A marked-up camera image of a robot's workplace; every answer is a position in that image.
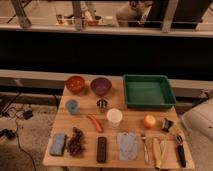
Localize purple bowl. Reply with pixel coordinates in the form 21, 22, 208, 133
90, 77, 112, 96

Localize yellow banana peel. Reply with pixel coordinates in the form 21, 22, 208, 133
153, 138, 167, 169

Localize red chili pepper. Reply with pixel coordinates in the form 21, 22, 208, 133
87, 115, 103, 133

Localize blue plastic cup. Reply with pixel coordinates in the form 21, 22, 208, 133
65, 99, 78, 115

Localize orange apple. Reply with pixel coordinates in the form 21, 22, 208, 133
143, 115, 156, 129

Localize black remote control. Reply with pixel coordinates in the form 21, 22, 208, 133
96, 137, 107, 163

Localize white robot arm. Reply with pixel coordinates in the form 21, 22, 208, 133
180, 98, 213, 141

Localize silver fork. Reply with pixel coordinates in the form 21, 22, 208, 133
141, 131, 149, 165

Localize small metal cup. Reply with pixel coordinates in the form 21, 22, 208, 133
97, 98, 108, 113

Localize black floor cables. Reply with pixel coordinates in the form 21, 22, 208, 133
0, 92, 38, 171

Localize bunch of dark grapes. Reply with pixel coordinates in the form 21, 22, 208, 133
67, 127, 84, 157

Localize orange bowl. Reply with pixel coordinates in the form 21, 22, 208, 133
65, 75, 85, 94

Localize white paper cup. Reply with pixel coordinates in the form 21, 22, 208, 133
106, 108, 123, 128

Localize blue sponge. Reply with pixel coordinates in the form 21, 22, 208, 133
49, 133, 66, 156

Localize green plastic tray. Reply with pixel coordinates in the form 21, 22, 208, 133
123, 74, 176, 109

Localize blue folded cloth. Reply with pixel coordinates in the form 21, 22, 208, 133
117, 132, 137, 161

